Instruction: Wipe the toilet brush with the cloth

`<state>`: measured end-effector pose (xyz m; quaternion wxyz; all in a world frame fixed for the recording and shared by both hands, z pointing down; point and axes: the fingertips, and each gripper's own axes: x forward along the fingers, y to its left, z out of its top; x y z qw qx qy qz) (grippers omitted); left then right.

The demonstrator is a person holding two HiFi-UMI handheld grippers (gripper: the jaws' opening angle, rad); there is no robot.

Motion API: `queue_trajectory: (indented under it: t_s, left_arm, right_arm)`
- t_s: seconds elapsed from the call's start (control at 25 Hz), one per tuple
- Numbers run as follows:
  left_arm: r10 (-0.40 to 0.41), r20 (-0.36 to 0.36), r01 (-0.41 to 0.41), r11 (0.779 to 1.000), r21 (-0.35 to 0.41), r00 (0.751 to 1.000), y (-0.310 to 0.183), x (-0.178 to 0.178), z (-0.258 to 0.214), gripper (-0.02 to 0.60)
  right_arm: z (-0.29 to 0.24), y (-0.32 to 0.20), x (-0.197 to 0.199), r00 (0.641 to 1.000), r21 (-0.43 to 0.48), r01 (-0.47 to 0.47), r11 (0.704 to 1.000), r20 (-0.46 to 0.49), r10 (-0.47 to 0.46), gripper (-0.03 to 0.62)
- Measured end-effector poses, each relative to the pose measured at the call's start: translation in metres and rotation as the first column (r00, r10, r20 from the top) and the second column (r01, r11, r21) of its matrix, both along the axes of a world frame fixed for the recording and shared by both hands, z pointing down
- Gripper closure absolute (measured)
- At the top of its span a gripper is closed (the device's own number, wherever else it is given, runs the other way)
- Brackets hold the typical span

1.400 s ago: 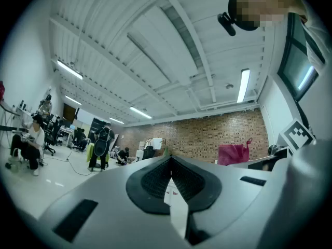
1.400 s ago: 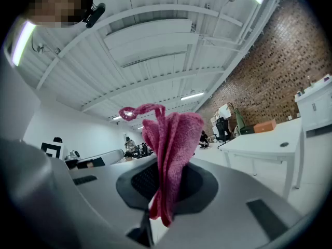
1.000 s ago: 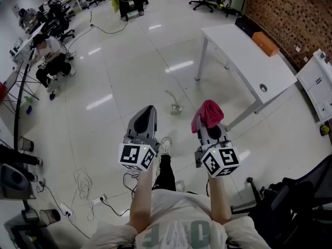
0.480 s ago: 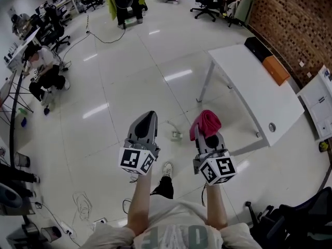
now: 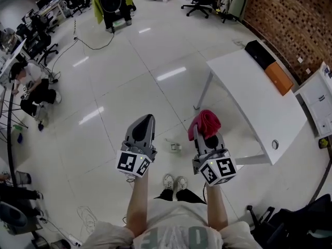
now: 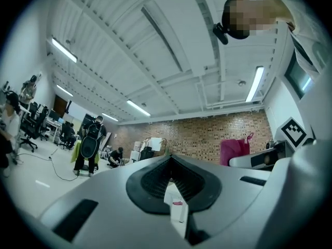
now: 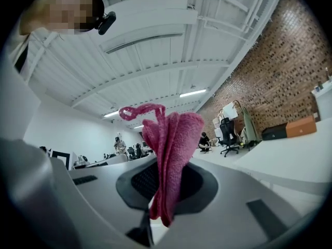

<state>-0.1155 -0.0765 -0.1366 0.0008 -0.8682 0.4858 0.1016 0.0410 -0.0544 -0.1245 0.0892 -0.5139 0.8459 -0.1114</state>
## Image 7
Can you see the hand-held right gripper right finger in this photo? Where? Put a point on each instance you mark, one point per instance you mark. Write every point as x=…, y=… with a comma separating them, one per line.
x=233, y=216

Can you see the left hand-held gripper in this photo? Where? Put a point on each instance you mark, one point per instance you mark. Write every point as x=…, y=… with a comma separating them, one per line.
x=61, y=159

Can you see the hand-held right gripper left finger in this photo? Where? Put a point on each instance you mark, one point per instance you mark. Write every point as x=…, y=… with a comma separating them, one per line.
x=103, y=191

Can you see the pink cloth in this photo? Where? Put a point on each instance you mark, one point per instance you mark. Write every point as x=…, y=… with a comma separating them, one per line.
x=173, y=149

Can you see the white office desk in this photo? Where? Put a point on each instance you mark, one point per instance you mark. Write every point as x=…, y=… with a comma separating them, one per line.
x=114, y=159

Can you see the long ceiling lamp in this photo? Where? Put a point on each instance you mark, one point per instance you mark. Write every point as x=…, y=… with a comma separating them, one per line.
x=111, y=113
x=193, y=93

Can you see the white table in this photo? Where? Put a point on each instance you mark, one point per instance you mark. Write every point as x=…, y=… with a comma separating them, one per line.
x=285, y=157

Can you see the black office chair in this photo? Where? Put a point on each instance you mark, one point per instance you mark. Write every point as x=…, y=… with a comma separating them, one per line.
x=228, y=135

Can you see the stack of white boxes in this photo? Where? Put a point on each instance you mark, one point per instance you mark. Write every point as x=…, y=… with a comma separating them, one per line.
x=218, y=130

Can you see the coat rack with green coat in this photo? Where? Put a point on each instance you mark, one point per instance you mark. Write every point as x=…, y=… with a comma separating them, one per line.
x=249, y=128

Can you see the black box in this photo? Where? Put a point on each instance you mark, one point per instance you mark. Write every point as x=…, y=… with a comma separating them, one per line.
x=274, y=133

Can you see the orange box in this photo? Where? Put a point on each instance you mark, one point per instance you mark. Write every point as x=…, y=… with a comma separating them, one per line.
x=301, y=126

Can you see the white cabinet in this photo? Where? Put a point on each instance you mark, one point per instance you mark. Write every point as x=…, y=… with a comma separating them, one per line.
x=323, y=101

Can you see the person's head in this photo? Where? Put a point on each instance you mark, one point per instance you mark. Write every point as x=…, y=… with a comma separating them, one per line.
x=64, y=6

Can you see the black head-worn camera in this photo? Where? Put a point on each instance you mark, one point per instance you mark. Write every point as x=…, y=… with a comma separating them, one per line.
x=107, y=22

